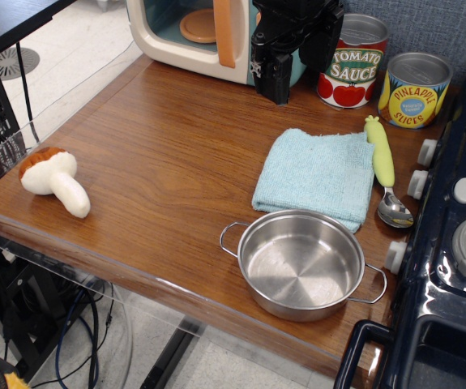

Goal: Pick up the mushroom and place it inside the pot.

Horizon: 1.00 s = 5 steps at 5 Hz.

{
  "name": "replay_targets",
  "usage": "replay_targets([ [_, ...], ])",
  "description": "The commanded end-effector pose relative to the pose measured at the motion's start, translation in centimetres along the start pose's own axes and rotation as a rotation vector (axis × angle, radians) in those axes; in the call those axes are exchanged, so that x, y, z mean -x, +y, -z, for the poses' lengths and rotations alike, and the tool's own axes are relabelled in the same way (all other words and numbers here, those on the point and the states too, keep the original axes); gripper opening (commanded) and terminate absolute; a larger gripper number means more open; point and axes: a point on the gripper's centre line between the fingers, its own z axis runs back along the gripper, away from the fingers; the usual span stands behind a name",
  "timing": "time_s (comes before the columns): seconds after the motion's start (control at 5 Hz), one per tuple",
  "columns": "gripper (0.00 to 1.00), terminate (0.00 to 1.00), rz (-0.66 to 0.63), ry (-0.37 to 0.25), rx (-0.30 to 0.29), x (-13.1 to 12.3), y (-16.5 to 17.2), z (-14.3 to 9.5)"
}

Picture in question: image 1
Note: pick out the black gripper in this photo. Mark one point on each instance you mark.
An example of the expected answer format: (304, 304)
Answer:
(315, 24)

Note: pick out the white plush mushroom toy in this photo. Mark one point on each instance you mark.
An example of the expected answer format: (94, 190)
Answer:
(52, 170)

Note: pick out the stainless steel pot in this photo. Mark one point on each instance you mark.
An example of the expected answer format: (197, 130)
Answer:
(300, 265)

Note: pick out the tomato sauce can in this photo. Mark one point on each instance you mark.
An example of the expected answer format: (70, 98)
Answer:
(349, 81)

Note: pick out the toy microwave oven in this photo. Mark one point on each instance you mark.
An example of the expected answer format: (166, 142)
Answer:
(207, 37)

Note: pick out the light blue folded cloth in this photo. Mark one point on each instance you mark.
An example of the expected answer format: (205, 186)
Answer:
(329, 174)

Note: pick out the pineapple slices can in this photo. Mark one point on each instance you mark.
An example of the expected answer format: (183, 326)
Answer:
(414, 88)

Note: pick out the clear acrylic table guard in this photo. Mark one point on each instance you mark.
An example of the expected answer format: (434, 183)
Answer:
(103, 191)

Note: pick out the dark blue toy stove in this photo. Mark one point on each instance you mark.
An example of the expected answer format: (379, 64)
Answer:
(425, 344)

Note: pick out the spoon with green handle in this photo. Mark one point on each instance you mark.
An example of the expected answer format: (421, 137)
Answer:
(390, 209)

